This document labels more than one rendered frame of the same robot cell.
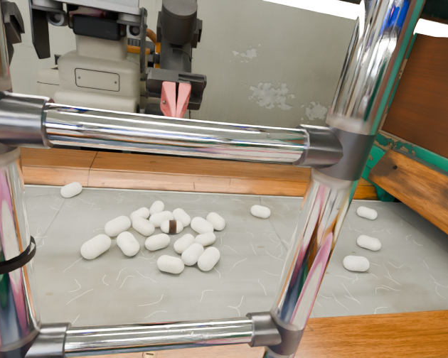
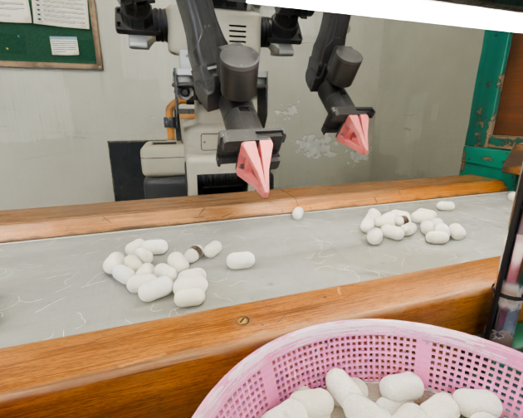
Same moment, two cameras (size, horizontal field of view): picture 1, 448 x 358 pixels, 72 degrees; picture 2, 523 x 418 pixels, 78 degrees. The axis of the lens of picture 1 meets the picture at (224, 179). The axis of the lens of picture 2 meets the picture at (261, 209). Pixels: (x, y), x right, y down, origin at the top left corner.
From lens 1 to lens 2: 37 cm
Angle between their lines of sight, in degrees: 8
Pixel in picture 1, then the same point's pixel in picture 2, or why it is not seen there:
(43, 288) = (374, 261)
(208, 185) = (385, 197)
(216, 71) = not seen: hidden behind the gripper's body
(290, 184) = (442, 187)
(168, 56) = (338, 98)
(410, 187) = not seen: outside the picture
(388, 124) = (499, 128)
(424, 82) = not seen: outside the picture
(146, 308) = (455, 260)
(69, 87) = (195, 152)
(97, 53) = (216, 119)
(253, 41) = (292, 99)
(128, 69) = not seen: hidden behind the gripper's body
